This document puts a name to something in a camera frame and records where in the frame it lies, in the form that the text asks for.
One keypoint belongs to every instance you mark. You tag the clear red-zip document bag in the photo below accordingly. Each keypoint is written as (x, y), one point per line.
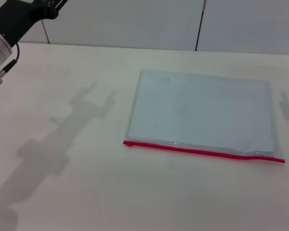
(202, 113)

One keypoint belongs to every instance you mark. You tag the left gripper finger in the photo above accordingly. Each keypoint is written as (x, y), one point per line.
(60, 3)

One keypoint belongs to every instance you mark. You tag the black vertical pole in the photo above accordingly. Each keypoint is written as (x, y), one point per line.
(199, 29)

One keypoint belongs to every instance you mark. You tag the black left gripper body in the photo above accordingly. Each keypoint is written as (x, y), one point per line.
(21, 16)

